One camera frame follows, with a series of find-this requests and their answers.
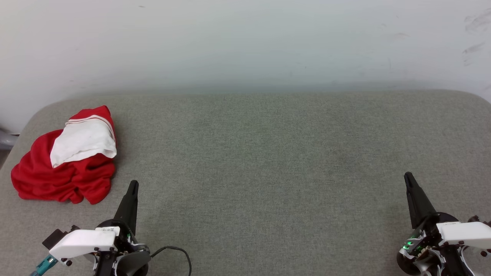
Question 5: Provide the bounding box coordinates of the grey fabric sofa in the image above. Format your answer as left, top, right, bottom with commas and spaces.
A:
0, 89, 491, 276

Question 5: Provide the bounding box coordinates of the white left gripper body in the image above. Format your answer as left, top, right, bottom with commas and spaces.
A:
49, 219, 151, 276

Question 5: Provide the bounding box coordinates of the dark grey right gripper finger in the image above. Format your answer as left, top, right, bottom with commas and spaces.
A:
409, 172, 438, 226
404, 172, 427, 230

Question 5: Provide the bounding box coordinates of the teal left camera connector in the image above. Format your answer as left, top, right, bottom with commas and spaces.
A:
30, 255, 59, 276

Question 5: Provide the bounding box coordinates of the red and white basketball jersey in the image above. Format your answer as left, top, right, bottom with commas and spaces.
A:
11, 105, 117, 205

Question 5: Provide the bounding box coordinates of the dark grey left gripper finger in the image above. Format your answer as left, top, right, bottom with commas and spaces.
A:
127, 180, 139, 235
114, 181, 133, 227

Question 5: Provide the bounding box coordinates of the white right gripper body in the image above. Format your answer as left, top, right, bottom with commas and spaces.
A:
399, 213, 491, 262

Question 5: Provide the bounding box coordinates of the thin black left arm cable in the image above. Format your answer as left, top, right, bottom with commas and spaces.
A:
151, 246, 192, 276

